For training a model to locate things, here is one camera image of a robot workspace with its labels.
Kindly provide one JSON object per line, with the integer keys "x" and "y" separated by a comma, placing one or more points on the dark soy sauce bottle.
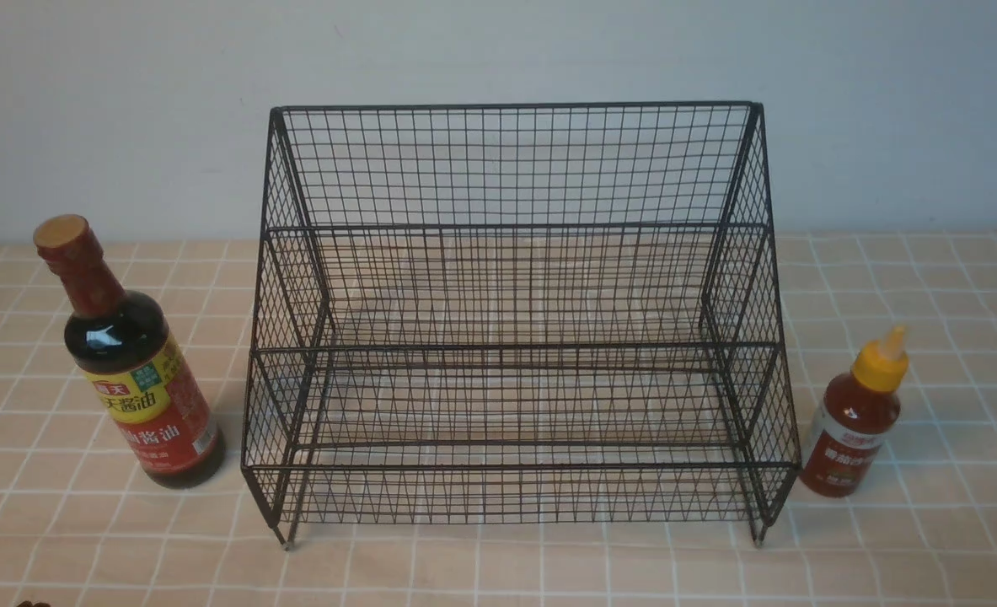
{"x": 128, "y": 354}

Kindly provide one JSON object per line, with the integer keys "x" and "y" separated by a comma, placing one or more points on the red sauce bottle yellow cap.
{"x": 851, "y": 422}

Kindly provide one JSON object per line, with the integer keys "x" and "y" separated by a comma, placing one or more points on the black wire mesh shelf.
{"x": 518, "y": 314}

